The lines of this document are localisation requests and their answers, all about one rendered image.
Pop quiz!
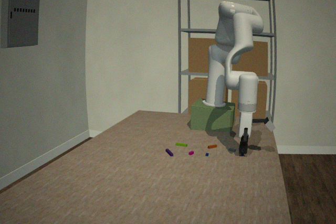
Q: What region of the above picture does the purple rod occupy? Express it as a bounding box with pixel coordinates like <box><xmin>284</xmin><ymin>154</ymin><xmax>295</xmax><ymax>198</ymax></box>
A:
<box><xmin>166</xmin><ymin>149</ymin><xmax>173</xmax><ymax>156</ymax></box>

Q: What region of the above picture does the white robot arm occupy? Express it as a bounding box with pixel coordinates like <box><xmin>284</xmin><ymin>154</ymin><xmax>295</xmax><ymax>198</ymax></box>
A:
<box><xmin>202</xmin><ymin>1</ymin><xmax>264</xmax><ymax>112</ymax></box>

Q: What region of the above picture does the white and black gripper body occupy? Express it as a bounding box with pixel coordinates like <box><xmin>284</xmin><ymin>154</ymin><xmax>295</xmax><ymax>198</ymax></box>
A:
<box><xmin>238</xmin><ymin>110</ymin><xmax>256</xmax><ymax>138</ymax></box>

